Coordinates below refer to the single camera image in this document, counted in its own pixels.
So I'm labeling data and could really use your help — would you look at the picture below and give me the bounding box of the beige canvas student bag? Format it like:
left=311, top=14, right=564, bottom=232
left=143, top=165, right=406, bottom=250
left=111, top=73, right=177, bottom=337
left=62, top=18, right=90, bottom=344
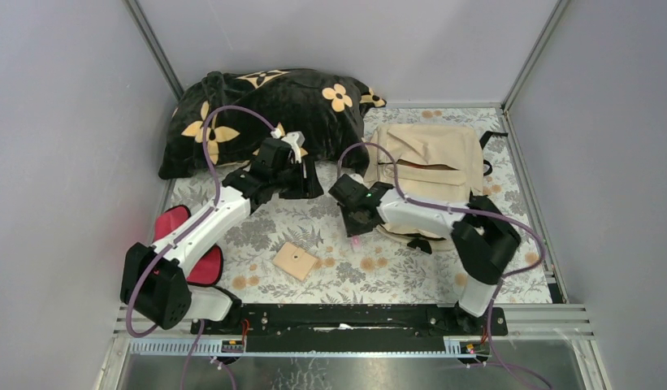
left=362, top=123, right=509, bottom=255

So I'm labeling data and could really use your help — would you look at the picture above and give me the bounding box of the black floral pillow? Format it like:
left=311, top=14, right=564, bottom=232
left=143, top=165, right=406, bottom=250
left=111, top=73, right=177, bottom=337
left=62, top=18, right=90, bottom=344
left=158, top=68, right=386, bottom=180

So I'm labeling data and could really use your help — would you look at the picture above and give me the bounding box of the tan wooden square block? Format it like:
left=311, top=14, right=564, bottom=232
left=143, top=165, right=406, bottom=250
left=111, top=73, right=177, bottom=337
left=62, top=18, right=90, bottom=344
left=273, top=242, right=318, bottom=281

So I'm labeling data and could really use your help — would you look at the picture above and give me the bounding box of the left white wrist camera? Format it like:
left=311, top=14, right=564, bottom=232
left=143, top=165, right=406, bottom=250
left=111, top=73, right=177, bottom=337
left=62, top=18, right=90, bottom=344
left=271, top=128, right=307, bottom=163

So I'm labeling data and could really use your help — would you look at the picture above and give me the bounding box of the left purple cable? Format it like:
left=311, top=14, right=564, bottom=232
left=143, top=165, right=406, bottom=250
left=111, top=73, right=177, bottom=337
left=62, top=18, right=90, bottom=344
left=125, top=105, right=283, bottom=390

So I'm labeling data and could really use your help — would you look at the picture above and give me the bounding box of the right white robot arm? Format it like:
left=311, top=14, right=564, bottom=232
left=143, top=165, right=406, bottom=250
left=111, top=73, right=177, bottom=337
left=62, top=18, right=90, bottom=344
left=328, top=174, right=522, bottom=335

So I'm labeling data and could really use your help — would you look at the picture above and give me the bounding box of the red and black pouch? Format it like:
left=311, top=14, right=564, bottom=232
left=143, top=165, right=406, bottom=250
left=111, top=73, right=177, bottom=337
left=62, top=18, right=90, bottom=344
left=153, top=205, right=223, bottom=287

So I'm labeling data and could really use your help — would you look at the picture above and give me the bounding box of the floral patterned table mat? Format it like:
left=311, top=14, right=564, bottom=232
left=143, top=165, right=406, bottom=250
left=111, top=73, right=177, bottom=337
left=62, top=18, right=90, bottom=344
left=145, top=107, right=555, bottom=306

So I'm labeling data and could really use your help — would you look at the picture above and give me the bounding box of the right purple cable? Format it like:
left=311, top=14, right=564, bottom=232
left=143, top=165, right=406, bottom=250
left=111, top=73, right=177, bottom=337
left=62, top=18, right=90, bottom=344
left=337, top=141, right=552, bottom=390

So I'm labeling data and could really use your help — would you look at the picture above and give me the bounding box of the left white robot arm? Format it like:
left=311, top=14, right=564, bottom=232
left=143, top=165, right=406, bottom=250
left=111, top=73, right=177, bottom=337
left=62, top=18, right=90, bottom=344
left=120, top=132, right=323, bottom=334

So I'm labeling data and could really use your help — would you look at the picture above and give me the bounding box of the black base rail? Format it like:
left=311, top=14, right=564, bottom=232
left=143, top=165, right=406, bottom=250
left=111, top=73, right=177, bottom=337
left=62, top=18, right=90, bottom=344
left=202, top=303, right=509, bottom=353

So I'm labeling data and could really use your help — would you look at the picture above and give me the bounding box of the purple cable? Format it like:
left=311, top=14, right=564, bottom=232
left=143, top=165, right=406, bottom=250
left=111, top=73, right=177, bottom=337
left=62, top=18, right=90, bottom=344
left=125, top=105, right=283, bottom=390
left=337, top=141, right=552, bottom=390

